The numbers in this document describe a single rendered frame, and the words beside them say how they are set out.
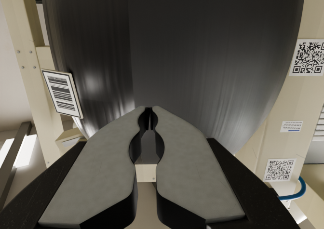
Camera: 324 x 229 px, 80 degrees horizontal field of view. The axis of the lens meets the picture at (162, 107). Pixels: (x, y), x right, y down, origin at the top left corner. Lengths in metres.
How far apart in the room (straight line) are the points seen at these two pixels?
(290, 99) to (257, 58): 0.31
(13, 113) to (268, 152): 6.15
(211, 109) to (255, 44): 0.08
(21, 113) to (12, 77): 0.94
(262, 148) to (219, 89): 0.35
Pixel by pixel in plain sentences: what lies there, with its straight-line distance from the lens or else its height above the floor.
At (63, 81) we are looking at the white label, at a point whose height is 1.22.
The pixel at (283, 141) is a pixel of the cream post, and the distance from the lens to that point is 0.57.
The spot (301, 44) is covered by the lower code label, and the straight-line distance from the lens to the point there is 0.50.
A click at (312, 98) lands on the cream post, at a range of 0.56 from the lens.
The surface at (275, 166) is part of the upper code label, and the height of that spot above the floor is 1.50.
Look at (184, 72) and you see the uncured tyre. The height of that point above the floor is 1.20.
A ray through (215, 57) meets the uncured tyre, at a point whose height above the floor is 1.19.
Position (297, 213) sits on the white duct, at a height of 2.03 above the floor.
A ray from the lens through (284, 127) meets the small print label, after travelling 0.55.
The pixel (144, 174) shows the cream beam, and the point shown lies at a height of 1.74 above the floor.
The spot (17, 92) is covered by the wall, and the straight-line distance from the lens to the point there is 6.16.
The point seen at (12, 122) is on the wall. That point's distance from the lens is 6.47.
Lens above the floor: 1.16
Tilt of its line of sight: 22 degrees up
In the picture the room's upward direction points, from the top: 180 degrees clockwise
